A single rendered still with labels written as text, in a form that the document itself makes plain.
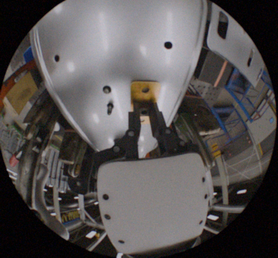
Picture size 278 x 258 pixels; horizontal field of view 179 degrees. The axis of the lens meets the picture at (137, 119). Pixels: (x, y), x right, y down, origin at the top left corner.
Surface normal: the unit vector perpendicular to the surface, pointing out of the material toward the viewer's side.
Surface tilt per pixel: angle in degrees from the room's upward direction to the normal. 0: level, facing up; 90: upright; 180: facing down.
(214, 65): 0
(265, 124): 90
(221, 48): 0
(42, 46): 0
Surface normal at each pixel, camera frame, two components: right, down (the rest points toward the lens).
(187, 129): -0.96, 0.19
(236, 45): 0.07, 0.79
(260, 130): -1.00, 0.09
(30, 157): 1.00, 0.08
